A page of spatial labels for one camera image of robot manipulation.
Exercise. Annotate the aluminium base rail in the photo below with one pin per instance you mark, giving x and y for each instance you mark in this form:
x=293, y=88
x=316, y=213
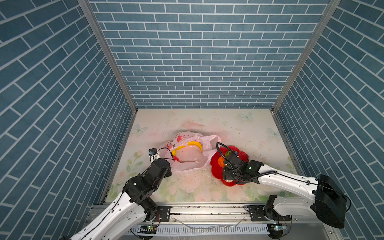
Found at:
x=225, y=219

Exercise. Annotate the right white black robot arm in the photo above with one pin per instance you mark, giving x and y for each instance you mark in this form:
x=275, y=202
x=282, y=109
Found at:
x=319, y=197

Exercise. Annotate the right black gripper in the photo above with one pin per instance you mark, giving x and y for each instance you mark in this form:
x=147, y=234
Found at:
x=226, y=175

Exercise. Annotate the orange fake fruit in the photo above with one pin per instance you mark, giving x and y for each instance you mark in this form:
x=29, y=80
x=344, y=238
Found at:
x=221, y=162

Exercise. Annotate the pink plastic bag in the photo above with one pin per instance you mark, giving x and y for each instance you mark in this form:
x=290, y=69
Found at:
x=191, y=158

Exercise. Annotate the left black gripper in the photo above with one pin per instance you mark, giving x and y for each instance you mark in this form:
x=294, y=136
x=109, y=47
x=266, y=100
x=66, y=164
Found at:
x=169, y=172

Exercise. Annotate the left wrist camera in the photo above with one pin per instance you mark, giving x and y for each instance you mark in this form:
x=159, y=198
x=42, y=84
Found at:
x=153, y=154

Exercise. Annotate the red flower-shaped plate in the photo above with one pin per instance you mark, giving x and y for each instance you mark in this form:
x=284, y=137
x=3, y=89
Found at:
x=217, y=171

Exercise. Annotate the metal corner post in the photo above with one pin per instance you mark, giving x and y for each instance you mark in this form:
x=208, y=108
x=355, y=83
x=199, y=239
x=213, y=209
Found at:
x=95, y=26
x=318, y=30

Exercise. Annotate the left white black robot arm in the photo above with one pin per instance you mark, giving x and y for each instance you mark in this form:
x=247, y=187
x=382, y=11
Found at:
x=131, y=207

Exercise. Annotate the yellow fake banana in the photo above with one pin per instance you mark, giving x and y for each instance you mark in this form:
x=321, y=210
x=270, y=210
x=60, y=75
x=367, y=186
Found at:
x=193, y=143

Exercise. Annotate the left metal corner post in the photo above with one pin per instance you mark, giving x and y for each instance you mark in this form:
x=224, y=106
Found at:
x=95, y=26

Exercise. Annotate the right metal corner post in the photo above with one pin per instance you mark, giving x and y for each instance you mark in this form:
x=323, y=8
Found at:
x=318, y=30

